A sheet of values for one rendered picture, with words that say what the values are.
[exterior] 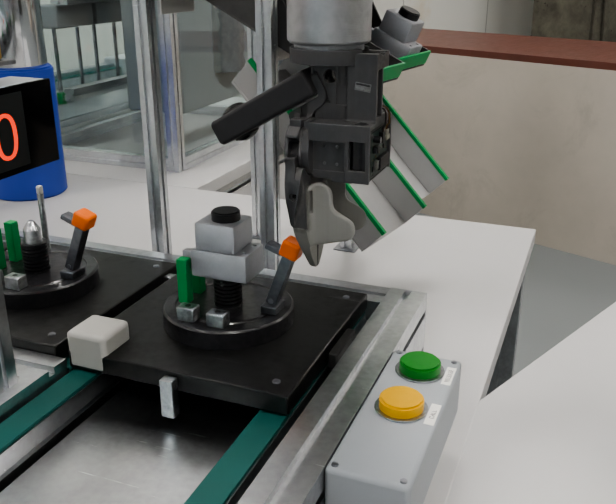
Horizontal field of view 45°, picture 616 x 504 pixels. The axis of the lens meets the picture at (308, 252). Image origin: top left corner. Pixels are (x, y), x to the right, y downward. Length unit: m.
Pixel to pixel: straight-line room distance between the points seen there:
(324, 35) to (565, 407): 0.51
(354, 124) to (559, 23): 5.80
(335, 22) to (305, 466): 0.36
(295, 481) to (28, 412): 0.27
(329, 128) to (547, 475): 0.40
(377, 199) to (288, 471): 0.52
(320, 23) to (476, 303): 0.60
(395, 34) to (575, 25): 5.30
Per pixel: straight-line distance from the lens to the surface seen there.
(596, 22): 6.34
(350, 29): 0.66
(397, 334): 0.81
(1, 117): 0.64
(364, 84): 0.67
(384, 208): 1.04
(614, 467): 0.84
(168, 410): 0.74
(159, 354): 0.76
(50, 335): 0.82
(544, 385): 0.95
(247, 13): 0.97
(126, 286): 0.92
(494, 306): 1.13
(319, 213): 0.71
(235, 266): 0.76
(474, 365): 0.97
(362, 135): 0.66
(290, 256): 0.75
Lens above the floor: 1.33
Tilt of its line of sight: 21 degrees down
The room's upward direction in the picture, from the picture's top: straight up
